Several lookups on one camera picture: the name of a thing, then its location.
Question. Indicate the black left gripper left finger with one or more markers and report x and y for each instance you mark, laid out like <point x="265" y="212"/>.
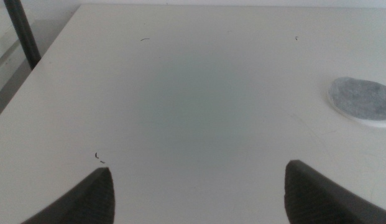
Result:
<point x="87" y="202"/>

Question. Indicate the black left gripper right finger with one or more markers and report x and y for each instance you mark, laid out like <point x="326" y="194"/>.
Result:
<point x="317" y="199"/>

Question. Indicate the grey marble round coaster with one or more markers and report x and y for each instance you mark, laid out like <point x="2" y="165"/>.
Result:
<point x="360" y="99"/>

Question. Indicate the black metal pole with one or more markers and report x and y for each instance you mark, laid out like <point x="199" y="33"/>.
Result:
<point x="23" y="34"/>

